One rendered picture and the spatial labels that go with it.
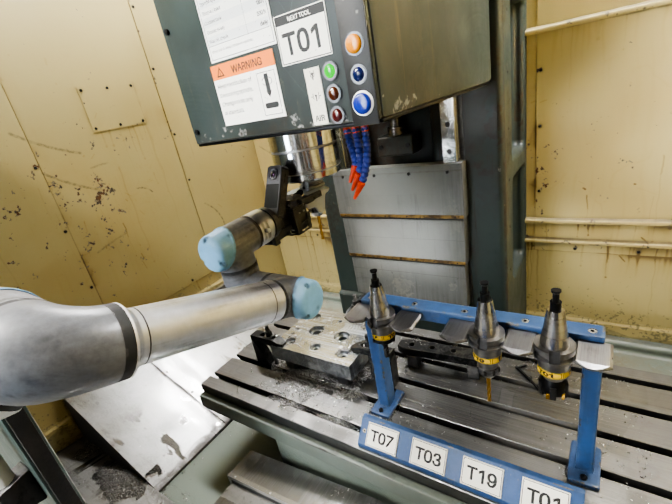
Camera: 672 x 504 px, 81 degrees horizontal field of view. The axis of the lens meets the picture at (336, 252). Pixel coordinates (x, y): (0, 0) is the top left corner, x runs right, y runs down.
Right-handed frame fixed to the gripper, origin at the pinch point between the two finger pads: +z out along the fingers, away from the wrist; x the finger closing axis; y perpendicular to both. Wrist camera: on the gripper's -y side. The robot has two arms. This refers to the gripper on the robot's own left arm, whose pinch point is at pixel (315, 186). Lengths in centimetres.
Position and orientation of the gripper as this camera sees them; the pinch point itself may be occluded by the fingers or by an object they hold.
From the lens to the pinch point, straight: 99.3
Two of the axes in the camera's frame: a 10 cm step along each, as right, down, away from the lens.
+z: 5.3, -4.3, 7.3
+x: 8.2, 0.7, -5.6
